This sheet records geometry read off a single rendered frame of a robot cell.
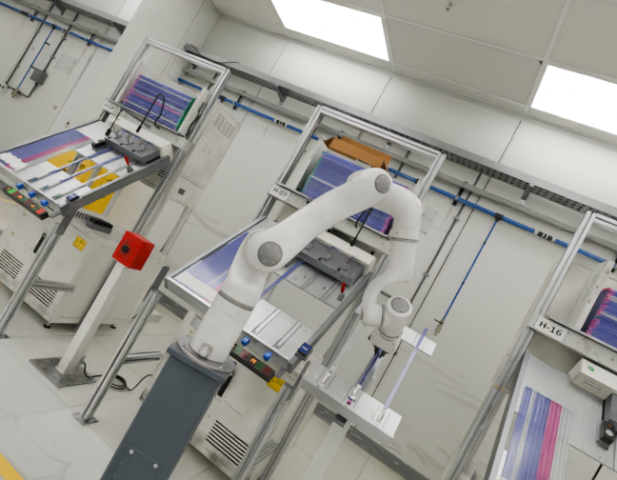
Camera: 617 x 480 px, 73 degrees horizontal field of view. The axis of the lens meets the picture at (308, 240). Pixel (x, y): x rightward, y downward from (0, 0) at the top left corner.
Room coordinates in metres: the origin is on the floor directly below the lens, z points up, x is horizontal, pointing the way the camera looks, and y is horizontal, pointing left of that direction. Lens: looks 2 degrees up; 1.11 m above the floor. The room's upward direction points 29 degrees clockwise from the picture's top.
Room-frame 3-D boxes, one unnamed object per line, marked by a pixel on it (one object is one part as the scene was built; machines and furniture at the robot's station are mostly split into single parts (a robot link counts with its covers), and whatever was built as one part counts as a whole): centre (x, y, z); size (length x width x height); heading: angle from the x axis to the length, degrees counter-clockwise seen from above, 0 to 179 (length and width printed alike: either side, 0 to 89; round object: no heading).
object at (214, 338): (1.26, 0.10, 0.79); 0.19 x 0.19 x 0.18
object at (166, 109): (2.86, 1.27, 0.95); 1.35 x 0.82 x 1.90; 159
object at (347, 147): (2.50, -0.10, 1.82); 0.68 x 0.30 x 0.20; 69
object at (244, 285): (1.29, 0.11, 1.00); 0.19 x 0.12 x 0.24; 15
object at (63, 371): (2.14, 0.76, 0.39); 0.24 x 0.24 x 0.78; 69
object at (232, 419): (2.32, -0.08, 0.31); 0.70 x 0.65 x 0.62; 69
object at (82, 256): (2.66, 1.33, 0.66); 1.01 x 0.73 x 1.31; 159
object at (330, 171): (2.18, -0.09, 1.52); 0.51 x 0.13 x 0.27; 69
